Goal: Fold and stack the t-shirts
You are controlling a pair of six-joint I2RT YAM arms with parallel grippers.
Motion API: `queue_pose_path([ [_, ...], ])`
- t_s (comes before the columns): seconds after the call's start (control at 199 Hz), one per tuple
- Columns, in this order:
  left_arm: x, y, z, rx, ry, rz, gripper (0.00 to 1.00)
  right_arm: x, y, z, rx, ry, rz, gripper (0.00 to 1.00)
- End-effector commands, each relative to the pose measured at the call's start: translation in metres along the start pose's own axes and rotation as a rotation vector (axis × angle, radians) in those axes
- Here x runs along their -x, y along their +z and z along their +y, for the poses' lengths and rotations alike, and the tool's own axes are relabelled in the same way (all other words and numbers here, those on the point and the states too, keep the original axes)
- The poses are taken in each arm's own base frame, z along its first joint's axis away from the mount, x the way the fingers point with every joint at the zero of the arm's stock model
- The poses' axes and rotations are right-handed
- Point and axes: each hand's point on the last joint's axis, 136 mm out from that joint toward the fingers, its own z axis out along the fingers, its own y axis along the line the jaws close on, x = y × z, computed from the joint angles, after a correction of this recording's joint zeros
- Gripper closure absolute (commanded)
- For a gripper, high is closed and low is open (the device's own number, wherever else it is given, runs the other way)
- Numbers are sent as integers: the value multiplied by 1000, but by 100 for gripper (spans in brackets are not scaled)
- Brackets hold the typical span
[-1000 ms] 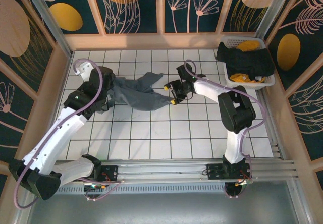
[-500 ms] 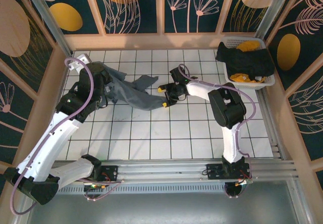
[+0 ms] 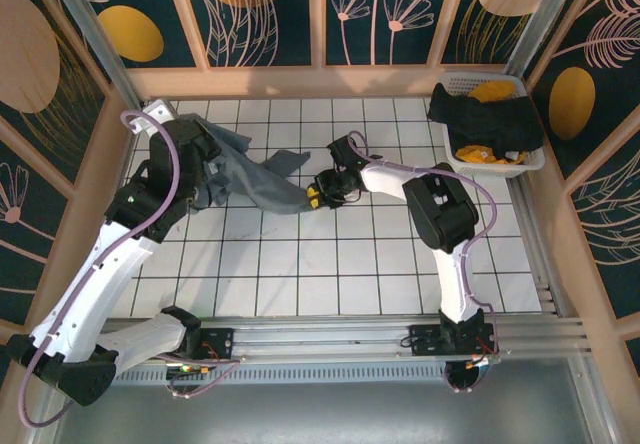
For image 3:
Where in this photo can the grey t-shirt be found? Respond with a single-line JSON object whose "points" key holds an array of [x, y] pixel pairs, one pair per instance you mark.
{"points": [[250, 184]]}

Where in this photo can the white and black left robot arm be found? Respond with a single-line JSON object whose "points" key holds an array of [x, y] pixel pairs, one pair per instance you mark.
{"points": [[115, 264]]}

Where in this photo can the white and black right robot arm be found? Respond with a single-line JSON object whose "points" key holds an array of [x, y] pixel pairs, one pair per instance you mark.
{"points": [[447, 276]]}

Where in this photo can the white plastic laundry basket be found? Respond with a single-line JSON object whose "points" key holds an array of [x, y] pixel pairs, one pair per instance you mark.
{"points": [[500, 169]]}

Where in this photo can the black t-shirt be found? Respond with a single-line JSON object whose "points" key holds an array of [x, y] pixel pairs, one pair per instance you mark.
{"points": [[490, 119]]}

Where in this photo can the yellow t-shirt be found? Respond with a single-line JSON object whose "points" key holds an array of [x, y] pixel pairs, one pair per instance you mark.
{"points": [[492, 91]]}

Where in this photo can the aluminium rail beam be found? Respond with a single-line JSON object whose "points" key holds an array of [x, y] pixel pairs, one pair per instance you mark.
{"points": [[320, 339]]}

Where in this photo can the floral wall with big beige circle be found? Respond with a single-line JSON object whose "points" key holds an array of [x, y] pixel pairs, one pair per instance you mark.
{"points": [[35, 114]]}

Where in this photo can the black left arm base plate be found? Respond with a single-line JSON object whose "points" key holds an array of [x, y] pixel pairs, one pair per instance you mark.
{"points": [[217, 343]]}

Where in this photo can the aluminium corner post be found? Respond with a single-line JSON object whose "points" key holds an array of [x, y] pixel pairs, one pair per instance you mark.
{"points": [[95, 39], [542, 19]]}

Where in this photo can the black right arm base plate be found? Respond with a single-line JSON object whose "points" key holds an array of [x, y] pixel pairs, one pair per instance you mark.
{"points": [[425, 341]]}

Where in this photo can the floral wall with pink feather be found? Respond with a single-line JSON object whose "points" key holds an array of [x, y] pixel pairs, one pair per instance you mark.
{"points": [[600, 114]]}

